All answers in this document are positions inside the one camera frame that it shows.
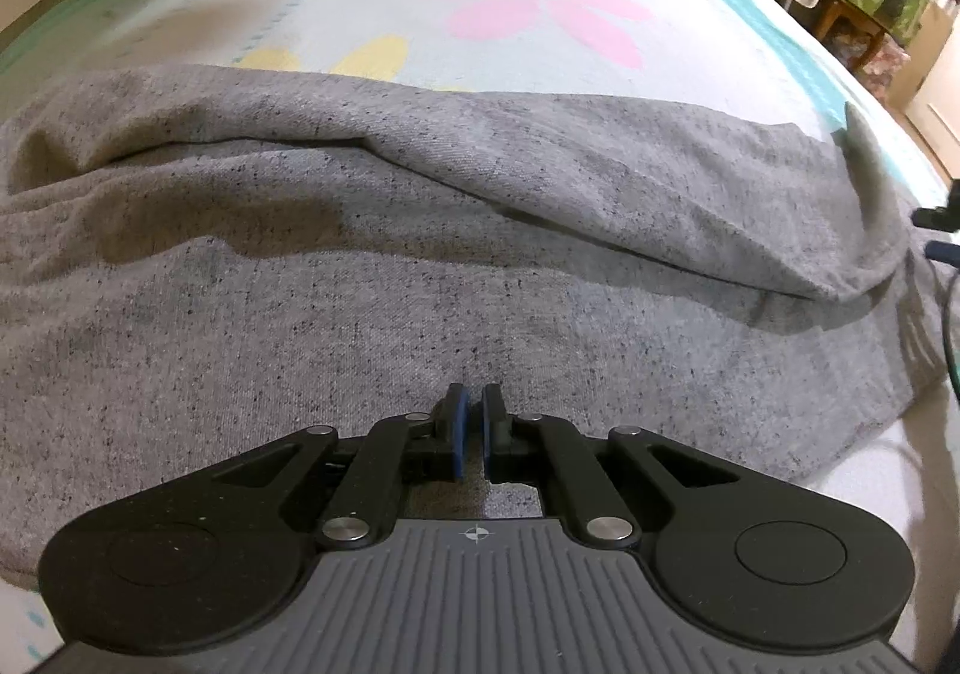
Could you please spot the wooden stool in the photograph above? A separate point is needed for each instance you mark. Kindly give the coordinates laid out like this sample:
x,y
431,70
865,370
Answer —
x,y
832,17

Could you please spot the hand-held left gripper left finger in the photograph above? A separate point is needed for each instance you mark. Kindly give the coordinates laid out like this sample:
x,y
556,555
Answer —
x,y
452,438

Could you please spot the floral patterned bag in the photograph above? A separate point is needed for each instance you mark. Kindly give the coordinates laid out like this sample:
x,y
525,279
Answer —
x,y
885,66

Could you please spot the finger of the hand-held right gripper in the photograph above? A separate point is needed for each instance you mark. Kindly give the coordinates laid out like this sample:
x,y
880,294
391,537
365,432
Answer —
x,y
937,218
943,251

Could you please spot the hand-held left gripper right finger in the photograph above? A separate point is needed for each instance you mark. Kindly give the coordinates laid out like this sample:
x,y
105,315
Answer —
x,y
493,438

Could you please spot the grey pants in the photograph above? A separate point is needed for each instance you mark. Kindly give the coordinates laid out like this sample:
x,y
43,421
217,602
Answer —
x,y
300,306

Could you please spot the floral bed sheet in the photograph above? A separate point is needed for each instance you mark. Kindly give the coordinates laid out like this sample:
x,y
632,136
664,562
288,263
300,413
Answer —
x,y
225,6

